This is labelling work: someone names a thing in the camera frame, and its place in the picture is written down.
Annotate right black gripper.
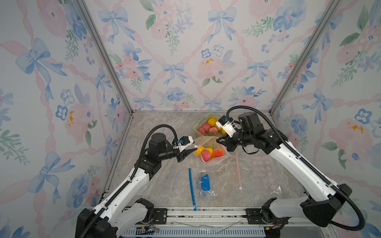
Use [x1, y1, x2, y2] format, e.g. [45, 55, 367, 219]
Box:
[215, 126, 254, 151]

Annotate pink peach green leaf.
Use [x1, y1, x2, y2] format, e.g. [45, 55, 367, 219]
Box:
[208, 127, 218, 136]

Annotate pink zipper clear bag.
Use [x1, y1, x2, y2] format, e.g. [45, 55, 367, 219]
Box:
[193, 136, 232, 166]
[235, 152, 282, 196]

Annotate blue zipper clear bag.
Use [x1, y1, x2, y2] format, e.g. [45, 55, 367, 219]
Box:
[188, 167, 219, 211]

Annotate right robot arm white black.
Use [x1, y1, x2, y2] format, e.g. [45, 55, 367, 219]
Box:
[216, 112, 359, 229]

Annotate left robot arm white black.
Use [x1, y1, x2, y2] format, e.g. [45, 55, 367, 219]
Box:
[75, 133, 197, 238]

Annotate light green plastic basket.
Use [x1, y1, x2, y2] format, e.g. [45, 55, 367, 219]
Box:
[193, 113, 226, 138]

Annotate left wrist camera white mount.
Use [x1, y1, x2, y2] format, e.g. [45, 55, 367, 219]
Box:
[174, 136, 194, 152]

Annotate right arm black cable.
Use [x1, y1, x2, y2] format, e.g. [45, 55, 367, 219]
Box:
[225, 105, 366, 232]

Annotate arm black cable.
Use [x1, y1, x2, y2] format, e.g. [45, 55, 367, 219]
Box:
[78, 124, 179, 238]
[225, 105, 366, 232]

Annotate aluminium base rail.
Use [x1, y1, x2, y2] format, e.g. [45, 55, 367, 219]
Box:
[75, 206, 338, 238]

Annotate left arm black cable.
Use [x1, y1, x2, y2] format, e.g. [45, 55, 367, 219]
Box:
[78, 124, 179, 238]

